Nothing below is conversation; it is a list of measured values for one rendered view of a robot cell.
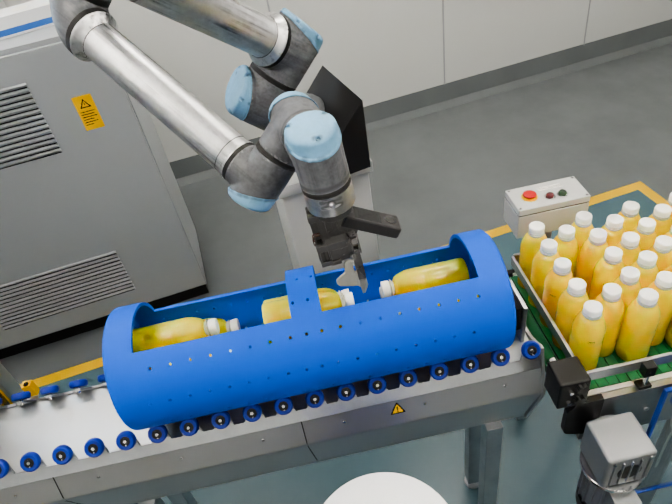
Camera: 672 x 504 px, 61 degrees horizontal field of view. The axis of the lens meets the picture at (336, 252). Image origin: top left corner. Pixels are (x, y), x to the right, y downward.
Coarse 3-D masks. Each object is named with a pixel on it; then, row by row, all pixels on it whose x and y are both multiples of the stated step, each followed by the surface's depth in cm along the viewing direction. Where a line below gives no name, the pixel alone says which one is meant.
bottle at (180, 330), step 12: (156, 324) 134; (168, 324) 133; (180, 324) 133; (192, 324) 133; (204, 324) 134; (132, 336) 132; (144, 336) 132; (156, 336) 132; (168, 336) 132; (180, 336) 132; (192, 336) 132; (204, 336) 134; (144, 348) 132
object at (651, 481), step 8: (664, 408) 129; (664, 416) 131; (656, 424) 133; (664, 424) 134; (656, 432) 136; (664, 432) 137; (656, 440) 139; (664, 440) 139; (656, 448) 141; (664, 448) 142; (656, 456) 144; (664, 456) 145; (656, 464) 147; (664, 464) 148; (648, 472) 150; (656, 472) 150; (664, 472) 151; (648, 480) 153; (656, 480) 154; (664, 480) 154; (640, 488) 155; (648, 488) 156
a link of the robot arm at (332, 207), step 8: (352, 184) 101; (344, 192) 99; (352, 192) 101; (312, 200) 99; (320, 200) 98; (328, 200) 98; (336, 200) 99; (344, 200) 99; (352, 200) 101; (312, 208) 101; (320, 208) 100; (328, 208) 99; (336, 208) 99; (344, 208) 100; (320, 216) 101; (328, 216) 101
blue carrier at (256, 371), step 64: (448, 256) 144; (128, 320) 124; (256, 320) 146; (320, 320) 120; (384, 320) 120; (448, 320) 120; (512, 320) 122; (128, 384) 118; (192, 384) 119; (256, 384) 121; (320, 384) 125
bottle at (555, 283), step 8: (552, 272) 138; (568, 272) 136; (544, 280) 141; (552, 280) 137; (560, 280) 136; (568, 280) 136; (544, 288) 141; (552, 288) 138; (560, 288) 137; (544, 296) 142; (552, 296) 139; (544, 304) 143; (552, 304) 141; (552, 312) 143
